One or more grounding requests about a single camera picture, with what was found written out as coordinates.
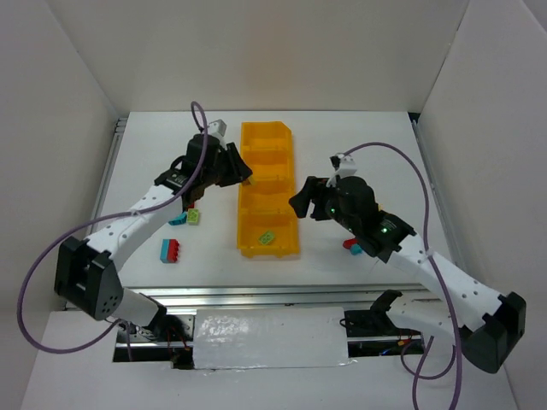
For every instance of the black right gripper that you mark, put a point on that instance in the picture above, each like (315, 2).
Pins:
(319, 198)

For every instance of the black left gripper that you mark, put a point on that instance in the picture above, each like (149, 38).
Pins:
(225, 163)

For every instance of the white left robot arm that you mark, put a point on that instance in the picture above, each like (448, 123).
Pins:
(87, 270)

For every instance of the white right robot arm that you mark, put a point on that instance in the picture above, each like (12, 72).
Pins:
(483, 322)

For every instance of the yellow divided plastic bin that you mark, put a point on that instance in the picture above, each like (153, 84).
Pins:
(267, 148)

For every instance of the red curved lego brick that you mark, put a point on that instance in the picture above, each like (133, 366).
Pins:
(348, 243)

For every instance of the lime green lego brick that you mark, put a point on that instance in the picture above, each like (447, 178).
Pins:
(192, 216)

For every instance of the lime green lego in bin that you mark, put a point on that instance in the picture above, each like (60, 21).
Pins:
(266, 238)

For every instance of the teal small lego brick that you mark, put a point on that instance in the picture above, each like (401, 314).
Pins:
(355, 249)

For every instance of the teal rounded lego brick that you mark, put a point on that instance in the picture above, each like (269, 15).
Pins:
(180, 220)

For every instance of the red studded lego brick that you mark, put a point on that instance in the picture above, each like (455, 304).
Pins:
(173, 251)

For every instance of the teal rectangular lego brick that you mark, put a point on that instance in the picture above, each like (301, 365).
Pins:
(164, 254)

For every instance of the white foil covered panel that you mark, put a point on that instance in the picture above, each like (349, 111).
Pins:
(309, 337)

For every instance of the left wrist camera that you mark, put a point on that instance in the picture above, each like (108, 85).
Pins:
(217, 129)

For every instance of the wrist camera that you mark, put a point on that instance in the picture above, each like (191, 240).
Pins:
(217, 129)
(343, 165)

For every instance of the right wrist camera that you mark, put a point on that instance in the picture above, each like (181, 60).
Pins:
(343, 165)

